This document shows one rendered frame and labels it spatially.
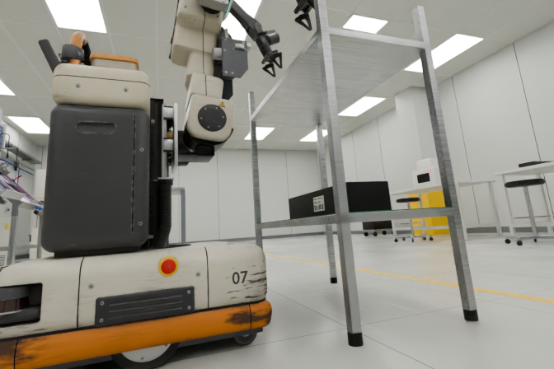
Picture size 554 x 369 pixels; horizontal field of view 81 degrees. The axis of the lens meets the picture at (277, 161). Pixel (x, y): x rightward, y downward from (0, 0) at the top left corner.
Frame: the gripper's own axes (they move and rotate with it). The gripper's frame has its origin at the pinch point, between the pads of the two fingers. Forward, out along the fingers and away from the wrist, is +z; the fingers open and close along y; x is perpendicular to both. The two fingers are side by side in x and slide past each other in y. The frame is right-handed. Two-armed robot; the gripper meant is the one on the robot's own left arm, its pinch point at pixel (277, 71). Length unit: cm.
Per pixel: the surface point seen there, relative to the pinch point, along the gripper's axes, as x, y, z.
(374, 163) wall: -472, 552, 154
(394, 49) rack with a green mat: -9, -62, 27
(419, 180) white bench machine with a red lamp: -303, 265, 172
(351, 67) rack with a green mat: -2, -46, 23
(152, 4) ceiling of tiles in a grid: -29, 219, -196
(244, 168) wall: -259, 886, -8
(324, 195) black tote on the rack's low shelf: 27, -30, 63
